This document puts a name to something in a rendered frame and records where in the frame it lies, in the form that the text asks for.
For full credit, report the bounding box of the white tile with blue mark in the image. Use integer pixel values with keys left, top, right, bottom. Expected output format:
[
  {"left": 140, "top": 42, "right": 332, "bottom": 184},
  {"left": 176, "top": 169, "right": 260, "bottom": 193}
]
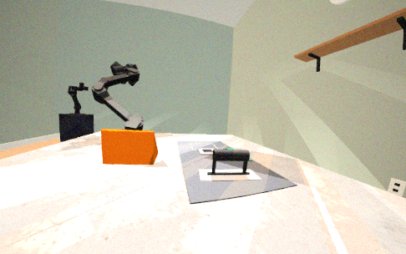
[{"left": 198, "top": 149, "right": 213, "bottom": 155}]

